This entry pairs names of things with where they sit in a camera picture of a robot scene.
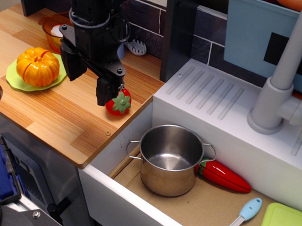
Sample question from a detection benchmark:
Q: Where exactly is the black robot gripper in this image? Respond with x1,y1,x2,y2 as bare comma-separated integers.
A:
60,10,128,107

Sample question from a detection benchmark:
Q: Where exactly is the red toy strawberry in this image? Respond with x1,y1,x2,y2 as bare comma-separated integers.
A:
105,89,132,116

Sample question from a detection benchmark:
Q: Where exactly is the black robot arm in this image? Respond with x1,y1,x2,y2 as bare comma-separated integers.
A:
60,0,131,106

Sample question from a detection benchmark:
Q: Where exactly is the stainless steel pot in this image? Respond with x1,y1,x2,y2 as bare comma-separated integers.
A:
135,124,216,197

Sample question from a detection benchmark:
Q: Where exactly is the orange toy pumpkin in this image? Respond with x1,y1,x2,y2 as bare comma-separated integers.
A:
16,47,60,87

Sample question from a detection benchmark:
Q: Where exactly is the orange transparent bowl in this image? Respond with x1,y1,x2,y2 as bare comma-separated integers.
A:
38,11,72,54

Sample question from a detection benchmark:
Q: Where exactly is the light green plate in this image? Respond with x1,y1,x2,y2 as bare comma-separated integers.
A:
6,53,67,92

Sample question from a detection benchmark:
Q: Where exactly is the white toy sink unit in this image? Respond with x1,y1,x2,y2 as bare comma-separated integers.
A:
79,60,302,226

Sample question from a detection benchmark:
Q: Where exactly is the blue clamp device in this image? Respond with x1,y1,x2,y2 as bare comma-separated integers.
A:
0,136,21,205

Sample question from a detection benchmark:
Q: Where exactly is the red toy chili pepper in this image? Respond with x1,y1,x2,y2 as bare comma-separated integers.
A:
195,159,252,193

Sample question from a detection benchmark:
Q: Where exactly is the light blue bin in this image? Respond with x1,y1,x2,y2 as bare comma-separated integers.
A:
224,0,299,87

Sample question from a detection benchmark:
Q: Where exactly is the grey toy faucet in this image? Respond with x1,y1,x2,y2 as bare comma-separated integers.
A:
247,11,302,134

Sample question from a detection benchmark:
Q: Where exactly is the light green cutting board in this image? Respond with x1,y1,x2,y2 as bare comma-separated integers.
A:
261,202,302,226

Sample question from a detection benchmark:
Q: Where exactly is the dark grey shelf post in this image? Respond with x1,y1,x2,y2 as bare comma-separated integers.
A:
160,0,201,82

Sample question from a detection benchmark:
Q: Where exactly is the white spatula blue handle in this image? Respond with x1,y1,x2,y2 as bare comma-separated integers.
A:
229,197,262,226

